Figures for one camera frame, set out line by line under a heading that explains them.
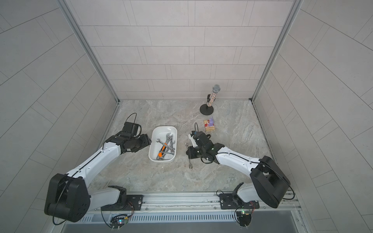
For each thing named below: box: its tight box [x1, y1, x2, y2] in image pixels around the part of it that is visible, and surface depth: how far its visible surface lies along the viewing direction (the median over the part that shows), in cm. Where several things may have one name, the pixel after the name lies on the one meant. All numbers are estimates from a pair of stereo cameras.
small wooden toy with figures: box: [203, 117, 216, 133], surface depth 101 cm
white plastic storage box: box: [148, 125, 178, 162], surface depth 93 cm
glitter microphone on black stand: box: [199, 84, 221, 116], surface depth 99 cm
